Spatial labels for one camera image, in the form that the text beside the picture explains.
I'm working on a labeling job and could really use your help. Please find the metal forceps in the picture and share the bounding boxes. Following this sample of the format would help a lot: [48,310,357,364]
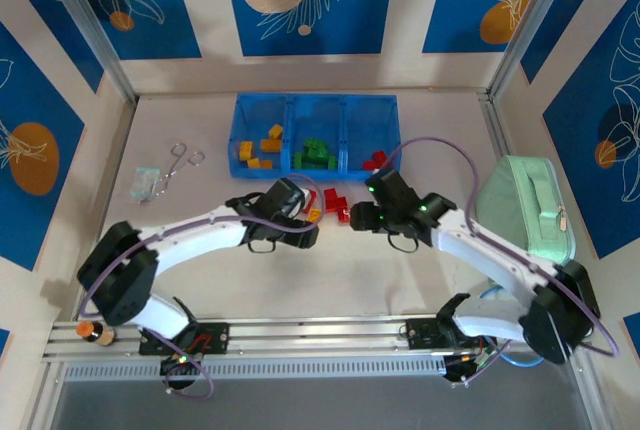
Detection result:
[152,143,206,201]

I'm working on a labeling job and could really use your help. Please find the blue three-compartment bin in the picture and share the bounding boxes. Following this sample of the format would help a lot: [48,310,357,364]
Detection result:
[228,92,404,182]

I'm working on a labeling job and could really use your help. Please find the clear plastic packet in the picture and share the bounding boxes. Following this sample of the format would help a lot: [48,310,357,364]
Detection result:
[128,166,162,206]

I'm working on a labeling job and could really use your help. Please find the mint green zipper case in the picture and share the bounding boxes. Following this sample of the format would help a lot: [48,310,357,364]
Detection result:
[473,154,578,265]

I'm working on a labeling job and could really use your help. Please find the black base controller box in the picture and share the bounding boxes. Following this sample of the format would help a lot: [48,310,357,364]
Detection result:
[159,355,201,391]

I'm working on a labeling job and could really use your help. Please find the blue stethoscope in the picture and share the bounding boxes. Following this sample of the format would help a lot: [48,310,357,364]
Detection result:
[480,285,546,369]

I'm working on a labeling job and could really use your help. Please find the small bottle with orange cap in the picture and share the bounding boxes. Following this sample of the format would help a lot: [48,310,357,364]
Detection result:
[75,321,116,347]

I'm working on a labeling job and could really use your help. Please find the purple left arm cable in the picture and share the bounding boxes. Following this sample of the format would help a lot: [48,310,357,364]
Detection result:
[79,173,324,399]

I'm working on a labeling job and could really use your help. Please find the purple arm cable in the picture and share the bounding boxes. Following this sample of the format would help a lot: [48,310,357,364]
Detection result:
[79,173,324,399]
[382,137,619,389]

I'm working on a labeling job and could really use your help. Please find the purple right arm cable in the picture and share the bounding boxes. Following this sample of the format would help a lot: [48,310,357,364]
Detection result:
[382,137,619,389]

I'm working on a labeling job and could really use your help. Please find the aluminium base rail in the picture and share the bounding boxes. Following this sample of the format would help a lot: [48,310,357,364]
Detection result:
[43,316,594,359]

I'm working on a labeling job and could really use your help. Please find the grey slotted cable duct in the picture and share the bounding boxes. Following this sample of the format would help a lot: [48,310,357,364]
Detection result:
[62,353,451,382]

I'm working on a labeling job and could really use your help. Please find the aluminium frame post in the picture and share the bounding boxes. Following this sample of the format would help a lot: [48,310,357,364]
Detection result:
[34,0,139,104]
[487,0,594,101]

